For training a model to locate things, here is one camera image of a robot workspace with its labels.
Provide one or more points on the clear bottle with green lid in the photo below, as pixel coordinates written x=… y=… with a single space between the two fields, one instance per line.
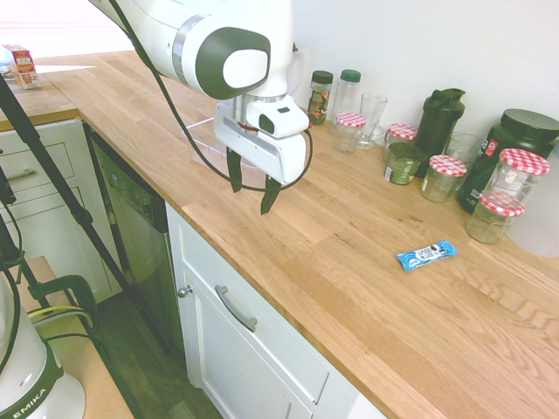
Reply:
x=347 y=94

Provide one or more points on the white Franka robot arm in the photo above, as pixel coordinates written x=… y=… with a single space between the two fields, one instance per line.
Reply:
x=153 y=35

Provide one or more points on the translucent white plastic tub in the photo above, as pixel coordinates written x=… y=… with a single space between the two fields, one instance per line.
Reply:
x=539 y=227

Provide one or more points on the clear blender pitcher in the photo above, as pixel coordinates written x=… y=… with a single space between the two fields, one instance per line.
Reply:
x=301 y=72

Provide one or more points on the large black protein tub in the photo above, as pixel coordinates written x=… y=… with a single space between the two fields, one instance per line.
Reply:
x=524 y=131

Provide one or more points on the blue protein bar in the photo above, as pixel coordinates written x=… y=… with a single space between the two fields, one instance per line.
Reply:
x=427 y=255

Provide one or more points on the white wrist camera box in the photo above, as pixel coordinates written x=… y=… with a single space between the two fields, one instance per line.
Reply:
x=279 y=118

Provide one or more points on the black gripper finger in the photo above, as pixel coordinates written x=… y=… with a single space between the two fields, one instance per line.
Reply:
x=270 y=196
x=235 y=172

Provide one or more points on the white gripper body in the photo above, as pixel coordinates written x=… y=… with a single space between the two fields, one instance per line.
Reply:
x=262 y=153

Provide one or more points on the clear plastic container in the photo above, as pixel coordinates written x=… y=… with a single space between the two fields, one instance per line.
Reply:
x=201 y=144

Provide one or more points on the white kitchen cabinet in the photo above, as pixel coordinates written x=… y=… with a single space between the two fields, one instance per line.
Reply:
x=244 y=349

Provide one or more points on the round metal cabinet knob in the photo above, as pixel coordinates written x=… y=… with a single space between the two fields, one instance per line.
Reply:
x=185 y=291

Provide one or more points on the white drawer unit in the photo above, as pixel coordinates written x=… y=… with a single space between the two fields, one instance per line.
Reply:
x=48 y=183

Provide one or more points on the spice jar green lid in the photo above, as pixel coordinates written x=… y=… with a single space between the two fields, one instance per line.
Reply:
x=321 y=98

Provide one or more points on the clear glass tumbler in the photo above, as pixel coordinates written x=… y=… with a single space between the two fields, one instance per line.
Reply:
x=463 y=146

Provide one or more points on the black shaker bottle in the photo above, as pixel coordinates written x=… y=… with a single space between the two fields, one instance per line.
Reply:
x=439 y=122

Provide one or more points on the red and white carton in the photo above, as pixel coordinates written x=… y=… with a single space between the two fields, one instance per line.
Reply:
x=25 y=67

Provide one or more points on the black camera tripod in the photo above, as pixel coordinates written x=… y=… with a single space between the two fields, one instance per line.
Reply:
x=52 y=174

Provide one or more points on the dark green clamp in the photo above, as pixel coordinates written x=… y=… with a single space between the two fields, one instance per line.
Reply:
x=70 y=292

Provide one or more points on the green filled glass jar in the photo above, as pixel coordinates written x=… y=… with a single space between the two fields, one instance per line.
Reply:
x=404 y=166

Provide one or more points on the stainless steel dishwasher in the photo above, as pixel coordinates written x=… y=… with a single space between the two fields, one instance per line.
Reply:
x=131 y=218

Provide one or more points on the glass jar red checkered lid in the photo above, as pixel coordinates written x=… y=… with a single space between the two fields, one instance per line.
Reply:
x=348 y=131
x=491 y=220
x=402 y=133
x=443 y=179

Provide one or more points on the tall jar red checkered lid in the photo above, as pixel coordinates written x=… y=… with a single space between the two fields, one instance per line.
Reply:
x=519 y=174

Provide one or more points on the clear glass mug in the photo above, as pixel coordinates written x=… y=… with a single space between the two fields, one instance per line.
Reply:
x=371 y=118

